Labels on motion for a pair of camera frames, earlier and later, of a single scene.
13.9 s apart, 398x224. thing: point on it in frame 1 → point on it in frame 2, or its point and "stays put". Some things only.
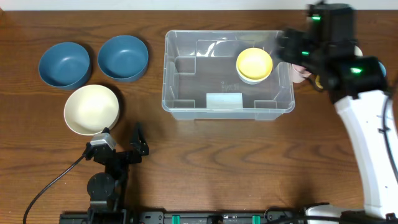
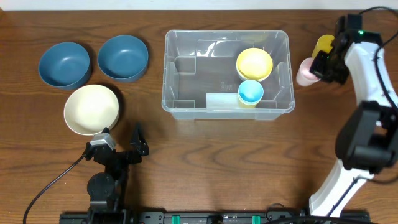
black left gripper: (121, 156) stays put
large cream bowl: (90, 109) stays put
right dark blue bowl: (123, 58) stays put
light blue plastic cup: (383, 68) → (250, 92)
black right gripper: (288, 45) → (325, 65)
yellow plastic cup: (317, 81) → (247, 106)
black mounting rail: (133, 216) stays put
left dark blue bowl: (64, 66) stays put
